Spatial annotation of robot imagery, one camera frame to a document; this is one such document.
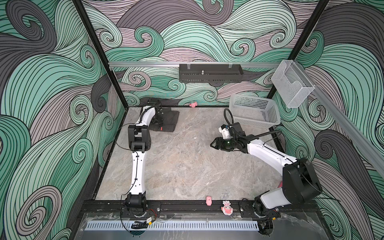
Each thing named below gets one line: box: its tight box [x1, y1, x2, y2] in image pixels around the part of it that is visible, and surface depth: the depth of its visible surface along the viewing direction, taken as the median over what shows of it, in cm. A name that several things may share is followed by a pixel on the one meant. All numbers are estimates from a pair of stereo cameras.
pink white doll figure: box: [221, 200, 234, 216], surface depth 73 cm
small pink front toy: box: [205, 195, 213, 206], surface depth 76 cm
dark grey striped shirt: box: [149, 108, 180, 132], surface depth 109 cm
